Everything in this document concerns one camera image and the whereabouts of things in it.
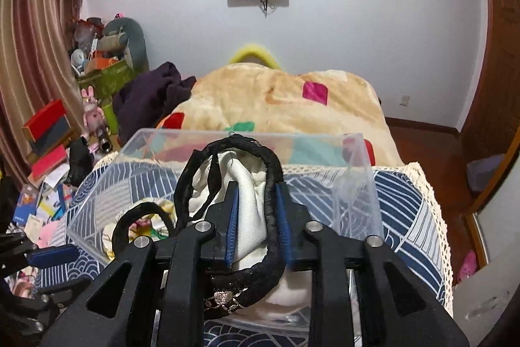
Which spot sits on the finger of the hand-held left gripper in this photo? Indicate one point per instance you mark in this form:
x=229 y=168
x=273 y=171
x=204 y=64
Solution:
x=55 y=255
x=65 y=288

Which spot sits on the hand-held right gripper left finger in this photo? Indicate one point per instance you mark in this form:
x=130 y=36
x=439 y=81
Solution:
x=230 y=227

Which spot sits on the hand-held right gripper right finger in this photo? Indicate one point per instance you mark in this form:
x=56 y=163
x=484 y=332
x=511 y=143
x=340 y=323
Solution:
x=284 y=227

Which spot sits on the white garment with black trim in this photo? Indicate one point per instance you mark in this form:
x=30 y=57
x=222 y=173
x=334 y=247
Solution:
x=250 y=208

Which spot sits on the clear plastic storage box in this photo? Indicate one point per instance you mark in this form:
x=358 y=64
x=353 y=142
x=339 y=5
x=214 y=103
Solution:
x=349 y=168

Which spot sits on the pile of papers and cards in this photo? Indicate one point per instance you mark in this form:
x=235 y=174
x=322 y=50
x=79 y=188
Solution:
x=44 y=204

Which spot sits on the yellow floral cloth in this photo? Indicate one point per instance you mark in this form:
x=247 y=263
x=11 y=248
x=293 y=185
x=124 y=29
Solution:
x=142 y=227

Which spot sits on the flat red box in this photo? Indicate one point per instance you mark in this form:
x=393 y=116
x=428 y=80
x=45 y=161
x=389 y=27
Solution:
x=48 y=164

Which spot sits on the black cloth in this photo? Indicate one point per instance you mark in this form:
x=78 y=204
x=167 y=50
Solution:
x=79 y=164

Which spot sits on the blue patterned lace-edged cloth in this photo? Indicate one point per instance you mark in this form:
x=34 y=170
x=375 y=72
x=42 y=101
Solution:
x=406 y=217

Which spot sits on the beige blanket with coloured patches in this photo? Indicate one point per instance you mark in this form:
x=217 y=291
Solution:
x=276 y=103

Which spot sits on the black tube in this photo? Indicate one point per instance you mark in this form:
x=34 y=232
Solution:
x=105 y=140

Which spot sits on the red and grey box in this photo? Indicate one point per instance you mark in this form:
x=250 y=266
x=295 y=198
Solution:
x=46 y=123

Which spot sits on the pink bunny toy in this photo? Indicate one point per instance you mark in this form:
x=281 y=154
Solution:
x=93 y=113

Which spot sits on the dark purple cloth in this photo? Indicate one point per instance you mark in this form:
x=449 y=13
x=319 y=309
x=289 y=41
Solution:
x=154 y=95

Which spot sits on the yellow-green cushion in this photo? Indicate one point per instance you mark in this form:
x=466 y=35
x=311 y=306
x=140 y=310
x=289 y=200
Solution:
x=254 y=50

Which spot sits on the green box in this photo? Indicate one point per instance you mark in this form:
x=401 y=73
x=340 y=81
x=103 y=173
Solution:
x=107 y=80

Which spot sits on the pink slipper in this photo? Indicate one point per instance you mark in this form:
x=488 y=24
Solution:
x=467 y=265

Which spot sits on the grey cushion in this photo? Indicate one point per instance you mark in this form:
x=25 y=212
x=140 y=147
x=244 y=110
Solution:
x=483 y=172

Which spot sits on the grey plush toy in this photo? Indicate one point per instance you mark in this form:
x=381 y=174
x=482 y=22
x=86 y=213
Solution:
x=136 y=40

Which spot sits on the striped brown curtain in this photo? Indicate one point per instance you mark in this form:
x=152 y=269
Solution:
x=32 y=46

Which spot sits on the wooden wardrobe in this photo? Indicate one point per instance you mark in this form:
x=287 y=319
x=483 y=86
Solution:
x=493 y=87

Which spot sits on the white wall socket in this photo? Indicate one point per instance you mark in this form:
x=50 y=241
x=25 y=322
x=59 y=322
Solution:
x=404 y=100

